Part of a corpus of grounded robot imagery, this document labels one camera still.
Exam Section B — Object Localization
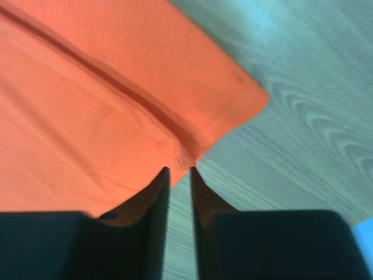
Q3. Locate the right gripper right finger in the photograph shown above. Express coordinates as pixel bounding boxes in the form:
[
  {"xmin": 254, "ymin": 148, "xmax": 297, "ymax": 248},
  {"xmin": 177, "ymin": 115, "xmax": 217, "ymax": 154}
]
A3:
[{"xmin": 189, "ymin": 167, "xmax": 372, "ymax": 279}]

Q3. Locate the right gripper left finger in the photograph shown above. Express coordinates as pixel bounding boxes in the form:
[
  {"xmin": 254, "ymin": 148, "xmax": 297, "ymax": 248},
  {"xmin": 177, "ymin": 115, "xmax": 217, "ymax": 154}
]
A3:
[{"xmin": 1, "ymin": 167, "xmax": 170, "ymax": 279}]

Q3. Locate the orange t shirt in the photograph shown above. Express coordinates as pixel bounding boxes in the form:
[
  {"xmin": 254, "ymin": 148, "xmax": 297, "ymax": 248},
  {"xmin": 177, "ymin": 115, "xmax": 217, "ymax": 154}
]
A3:
[{"xmin": 1, "ymin": 1, "xmax": 269, "ymax": 216}]

